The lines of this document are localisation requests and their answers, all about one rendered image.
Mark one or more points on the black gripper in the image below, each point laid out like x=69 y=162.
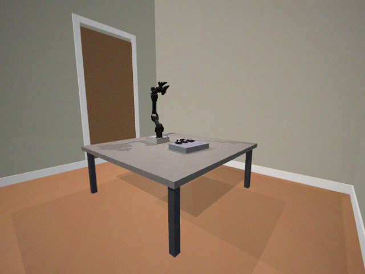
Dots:
x=161 y=87

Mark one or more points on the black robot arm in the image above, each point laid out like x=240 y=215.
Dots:
x=159 y=127

